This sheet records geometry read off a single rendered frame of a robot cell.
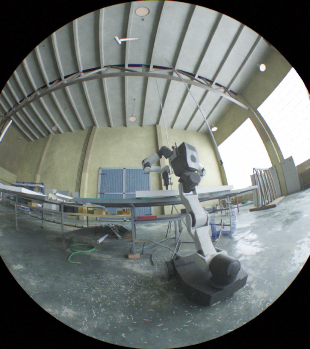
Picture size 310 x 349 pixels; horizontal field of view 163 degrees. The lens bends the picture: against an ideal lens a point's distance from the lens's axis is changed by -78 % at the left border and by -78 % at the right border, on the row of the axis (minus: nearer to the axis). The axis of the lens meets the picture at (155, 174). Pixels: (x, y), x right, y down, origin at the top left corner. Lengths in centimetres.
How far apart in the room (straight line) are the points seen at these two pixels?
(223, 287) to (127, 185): 777
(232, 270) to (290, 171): 725
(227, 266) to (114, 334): 72
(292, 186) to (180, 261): 728
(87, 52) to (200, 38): 644
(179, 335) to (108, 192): 802
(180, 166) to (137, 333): 137
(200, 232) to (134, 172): 761
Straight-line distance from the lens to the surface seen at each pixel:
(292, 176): 769
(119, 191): 794
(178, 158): 114
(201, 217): 94
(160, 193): 123
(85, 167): 902
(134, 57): 782
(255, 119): 916
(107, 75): 610
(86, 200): 140
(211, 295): 75
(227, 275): 72
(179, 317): 85
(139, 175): 814
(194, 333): 78
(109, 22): 804
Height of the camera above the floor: 71
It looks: 19 degrees up
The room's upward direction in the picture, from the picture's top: 4 degrees counter-clockwise
